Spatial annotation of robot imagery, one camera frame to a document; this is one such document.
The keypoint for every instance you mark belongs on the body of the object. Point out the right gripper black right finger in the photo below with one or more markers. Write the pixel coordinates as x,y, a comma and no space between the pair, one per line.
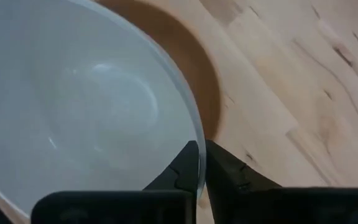
228,174

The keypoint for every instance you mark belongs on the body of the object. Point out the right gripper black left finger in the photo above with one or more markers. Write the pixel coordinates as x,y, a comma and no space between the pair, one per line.
185,171

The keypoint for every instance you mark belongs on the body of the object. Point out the large white bowl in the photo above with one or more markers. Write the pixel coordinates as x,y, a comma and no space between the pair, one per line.
73,93

